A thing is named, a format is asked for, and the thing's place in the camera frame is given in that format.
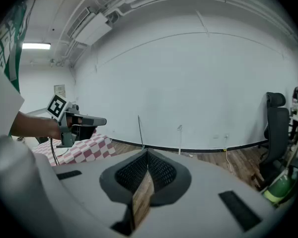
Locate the black office chair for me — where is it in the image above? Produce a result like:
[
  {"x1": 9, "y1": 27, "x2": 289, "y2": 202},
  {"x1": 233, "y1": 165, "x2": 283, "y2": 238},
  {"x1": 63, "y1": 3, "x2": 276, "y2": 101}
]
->
[{"x1": 258, "y1": 92, "x2": 292, "y2": 183}]

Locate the white round plate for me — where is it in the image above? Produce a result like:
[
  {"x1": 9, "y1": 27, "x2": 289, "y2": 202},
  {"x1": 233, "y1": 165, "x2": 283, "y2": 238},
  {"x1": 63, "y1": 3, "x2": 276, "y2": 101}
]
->
[{"x1": 49, "y1": 146, "x2": 70, "y2": 158}]

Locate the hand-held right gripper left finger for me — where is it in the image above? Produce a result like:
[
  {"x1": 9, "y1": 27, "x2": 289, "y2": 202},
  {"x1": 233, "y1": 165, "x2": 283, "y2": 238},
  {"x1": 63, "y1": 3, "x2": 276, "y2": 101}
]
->
[{"x1": 52, "y1": 147, "x2": 149, "y2": 238}]

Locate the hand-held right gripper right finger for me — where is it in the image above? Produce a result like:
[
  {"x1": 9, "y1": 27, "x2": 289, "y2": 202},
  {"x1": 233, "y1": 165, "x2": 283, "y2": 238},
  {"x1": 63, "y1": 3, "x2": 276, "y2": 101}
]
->
[{"x1": 136, "y1": 147, "x2": 279, "y2": 238}]

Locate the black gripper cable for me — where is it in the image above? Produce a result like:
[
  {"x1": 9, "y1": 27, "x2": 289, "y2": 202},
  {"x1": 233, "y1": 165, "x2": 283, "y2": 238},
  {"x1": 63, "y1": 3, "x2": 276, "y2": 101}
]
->
[{"x1": 49, "y1": 137, "x2": 61, "y2": 166}]

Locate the teal broom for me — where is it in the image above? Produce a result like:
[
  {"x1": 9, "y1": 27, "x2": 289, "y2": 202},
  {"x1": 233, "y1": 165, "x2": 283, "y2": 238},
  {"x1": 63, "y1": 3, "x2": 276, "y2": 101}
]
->
[{"x1": 137, "y1": 115, "x2": 146, "y2": 150}]

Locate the person's left forearm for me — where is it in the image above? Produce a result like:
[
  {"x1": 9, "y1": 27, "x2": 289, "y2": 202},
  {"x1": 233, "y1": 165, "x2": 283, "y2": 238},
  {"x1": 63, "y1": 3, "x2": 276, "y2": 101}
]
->
[{"x1": 11, "y1": 111, "x2": 50, "y2": 139}]

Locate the green printed t-shirt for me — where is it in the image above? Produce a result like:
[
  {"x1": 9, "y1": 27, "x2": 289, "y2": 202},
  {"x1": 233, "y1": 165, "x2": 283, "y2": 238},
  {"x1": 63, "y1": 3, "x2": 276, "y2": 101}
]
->
[{"x1": 0, "y1": 0, "x2": 40, "y2": 94}]

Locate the white ceiling air conditioner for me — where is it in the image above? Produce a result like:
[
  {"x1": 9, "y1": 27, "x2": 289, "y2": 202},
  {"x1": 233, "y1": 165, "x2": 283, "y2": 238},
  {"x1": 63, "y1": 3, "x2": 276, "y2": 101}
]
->
[{"x1": 67, "y1": 6, "x2": 114, "y2": 47}]

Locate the person's left hand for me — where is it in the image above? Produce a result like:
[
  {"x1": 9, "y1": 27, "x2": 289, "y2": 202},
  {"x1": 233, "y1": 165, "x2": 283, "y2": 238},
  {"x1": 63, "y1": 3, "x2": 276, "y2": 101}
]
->
[{"x1": 43, "y1": 116, "x2": 83, "y2": 140}]

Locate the ceiling light panel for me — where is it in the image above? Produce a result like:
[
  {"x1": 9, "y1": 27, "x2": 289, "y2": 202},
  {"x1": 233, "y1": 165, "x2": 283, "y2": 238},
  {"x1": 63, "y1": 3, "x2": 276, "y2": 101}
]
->
[{"x1": 21, "y1": 42, "x2": 52, "y2": 50}]

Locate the white cable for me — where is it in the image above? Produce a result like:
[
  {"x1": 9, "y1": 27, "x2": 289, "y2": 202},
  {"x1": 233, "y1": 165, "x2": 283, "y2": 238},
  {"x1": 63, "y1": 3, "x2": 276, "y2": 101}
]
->
[{"x1": 224, "y1": 134, "x2": 236, "y2": 175}]

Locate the framed wall poster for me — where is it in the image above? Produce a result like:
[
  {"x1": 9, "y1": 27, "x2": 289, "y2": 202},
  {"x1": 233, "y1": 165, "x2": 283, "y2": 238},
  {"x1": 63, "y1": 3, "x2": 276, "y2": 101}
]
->
[{"x1": 54, "y1": 84, "x2": 66, "y2": 99}]

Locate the green bottle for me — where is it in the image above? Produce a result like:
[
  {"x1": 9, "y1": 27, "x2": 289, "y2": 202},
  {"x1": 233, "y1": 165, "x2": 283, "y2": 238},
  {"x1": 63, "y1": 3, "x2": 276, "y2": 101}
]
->
[{"x1": 262, "y1": 167, "x2": 298, "y2": 205}]

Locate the white long-handled dustpan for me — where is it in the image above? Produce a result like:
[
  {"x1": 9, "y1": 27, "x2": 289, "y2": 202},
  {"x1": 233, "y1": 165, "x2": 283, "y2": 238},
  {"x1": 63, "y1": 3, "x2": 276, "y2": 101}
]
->
[{"x1": 176, "y1": 124, "x2": 183, "y2": 156}]

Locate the table with pink checkered cloth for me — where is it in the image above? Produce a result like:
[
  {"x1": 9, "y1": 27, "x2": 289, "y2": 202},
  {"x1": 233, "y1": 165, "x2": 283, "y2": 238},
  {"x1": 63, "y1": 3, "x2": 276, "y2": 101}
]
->
[{"x1": 31, "y1": 132, "x2": 117, "y2": 167}]

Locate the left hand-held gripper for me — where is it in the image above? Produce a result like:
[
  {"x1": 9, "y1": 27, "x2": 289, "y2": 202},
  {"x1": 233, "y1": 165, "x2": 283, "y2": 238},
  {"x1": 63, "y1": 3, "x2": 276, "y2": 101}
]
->
[{"x1": 46, "y1": 94, "x2": 107, "y2": 148}]

